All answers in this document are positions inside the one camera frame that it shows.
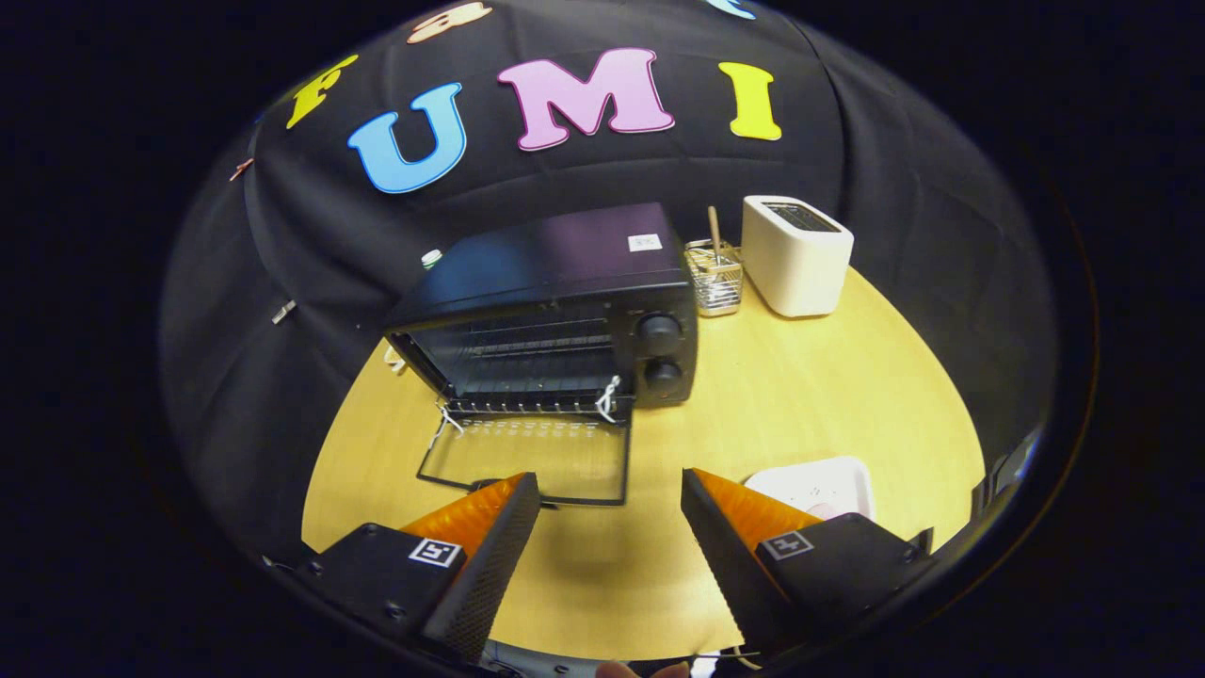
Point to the small white bottle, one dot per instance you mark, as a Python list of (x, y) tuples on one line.
[(431, 259)]

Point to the black toaster oven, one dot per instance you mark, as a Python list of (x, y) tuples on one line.
[(565, 254)]

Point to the pink food piece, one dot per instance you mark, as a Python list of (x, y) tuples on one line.
[(824, 512)]

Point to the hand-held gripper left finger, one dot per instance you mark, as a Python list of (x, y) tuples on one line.
[(490, 574)]

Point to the silver cloth clip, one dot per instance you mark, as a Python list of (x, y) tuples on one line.
[(284, 312)]

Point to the white food plate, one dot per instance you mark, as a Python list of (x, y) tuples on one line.
[(810, 482)]

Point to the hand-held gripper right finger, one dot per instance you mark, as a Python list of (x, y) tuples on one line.
[(725, 565)]

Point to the wooden stick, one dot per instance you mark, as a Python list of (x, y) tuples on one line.
[(714, 231)]

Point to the red cloth clip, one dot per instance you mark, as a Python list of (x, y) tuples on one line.
[(242, 169)]

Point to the white pop-up toaster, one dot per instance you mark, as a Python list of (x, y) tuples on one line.
[(800, 268)]

